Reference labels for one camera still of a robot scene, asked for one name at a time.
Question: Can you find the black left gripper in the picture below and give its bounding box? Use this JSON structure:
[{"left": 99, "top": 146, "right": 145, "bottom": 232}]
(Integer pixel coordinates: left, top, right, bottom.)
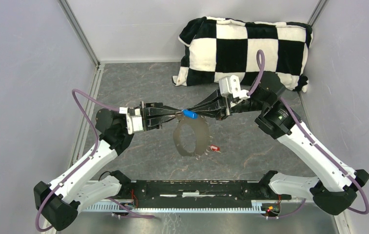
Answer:
[{"left": 133, "top": 100, "right": 187, "bottom": 131}]

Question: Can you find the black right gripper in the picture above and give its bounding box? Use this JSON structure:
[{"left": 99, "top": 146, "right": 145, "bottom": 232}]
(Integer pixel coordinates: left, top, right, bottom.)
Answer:
[{"left": 186, "top": 85, "right": 267, "bottom": 121}]

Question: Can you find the blue tag key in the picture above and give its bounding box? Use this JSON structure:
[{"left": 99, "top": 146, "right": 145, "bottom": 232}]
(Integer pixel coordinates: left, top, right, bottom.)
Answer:
[{"left": 182, "top": 110, "right": 198, "bottom": 119}]

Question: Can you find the silver metal key holder plate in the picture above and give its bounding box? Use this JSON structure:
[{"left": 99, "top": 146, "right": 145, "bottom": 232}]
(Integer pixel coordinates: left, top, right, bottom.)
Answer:
[{"left": 173, "top": 114, "right": 211, "bottom": 156}]

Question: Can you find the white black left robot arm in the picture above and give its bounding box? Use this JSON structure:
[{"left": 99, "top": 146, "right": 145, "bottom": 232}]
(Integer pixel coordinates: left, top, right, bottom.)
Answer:
[{"left": 34, "top": 103, "right": 186, "bottom": 232}]

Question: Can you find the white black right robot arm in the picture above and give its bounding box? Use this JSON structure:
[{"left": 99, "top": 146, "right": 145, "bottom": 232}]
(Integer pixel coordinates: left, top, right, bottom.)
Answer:
[{"left": 190, "top": 72, "right": 369, "bottom": 215}]

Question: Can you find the red tag key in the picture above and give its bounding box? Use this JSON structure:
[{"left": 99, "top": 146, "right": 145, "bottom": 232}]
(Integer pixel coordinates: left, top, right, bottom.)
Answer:
[{"left": 207, "top": 144, "right": 221, "bottom": 153}]

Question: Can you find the black white checkered pillow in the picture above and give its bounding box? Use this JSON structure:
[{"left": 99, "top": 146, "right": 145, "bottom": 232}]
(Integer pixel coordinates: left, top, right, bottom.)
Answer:
[{"left": 172, "top": 17, "right": 313, "bottom": 92}]

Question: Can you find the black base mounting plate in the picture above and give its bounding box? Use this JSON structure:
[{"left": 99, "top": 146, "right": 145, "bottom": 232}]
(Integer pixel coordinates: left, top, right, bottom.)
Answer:
[{"left": 114, "top": 180, "right": 291, "bottom": 208}]

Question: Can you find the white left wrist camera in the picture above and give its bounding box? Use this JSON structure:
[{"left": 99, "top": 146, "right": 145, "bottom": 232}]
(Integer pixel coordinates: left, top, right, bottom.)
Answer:
[{"left": 119, "top": 107, "right": 144, "bottom": 135}]

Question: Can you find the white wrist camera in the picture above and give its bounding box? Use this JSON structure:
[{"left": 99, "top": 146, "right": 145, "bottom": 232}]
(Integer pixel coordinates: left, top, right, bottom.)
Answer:
[
  {"left": 218, "top": 75, "right": 250, "bottom": 100},
  {"left": 119, "top": 107, "right": 144, "bottom": 135}
]

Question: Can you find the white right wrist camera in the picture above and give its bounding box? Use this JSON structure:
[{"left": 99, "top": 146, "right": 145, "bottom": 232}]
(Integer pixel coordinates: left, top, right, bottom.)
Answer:
[{"left": 218, "top": 75, "right": 250, "bottom": 100}]

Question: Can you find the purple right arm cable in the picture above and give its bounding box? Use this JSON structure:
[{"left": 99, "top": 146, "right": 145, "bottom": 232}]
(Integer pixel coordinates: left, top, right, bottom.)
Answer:
[{"left": 247, "top": 49, "right": 369, "bottom": 219}]

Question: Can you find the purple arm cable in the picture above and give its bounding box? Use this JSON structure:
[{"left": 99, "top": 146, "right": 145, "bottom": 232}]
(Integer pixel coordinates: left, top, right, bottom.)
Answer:
[
  {"left": 247, "top": 49, "right": 369, "bottom": 219},
  {"left": 35, "top": 89, "right": 156, "bottom": 233}
]

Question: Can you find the white toothed cable duct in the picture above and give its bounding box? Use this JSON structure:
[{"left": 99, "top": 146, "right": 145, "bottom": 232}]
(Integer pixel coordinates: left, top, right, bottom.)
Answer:
[{"left": 84, "top": 201, "right": 265, "bottom": 214}]

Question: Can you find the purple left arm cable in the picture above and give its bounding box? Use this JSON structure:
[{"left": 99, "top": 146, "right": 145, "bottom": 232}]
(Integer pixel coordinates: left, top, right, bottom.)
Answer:
[{"left": 35, "top": 89, "right": 156, "bottom": 233}]

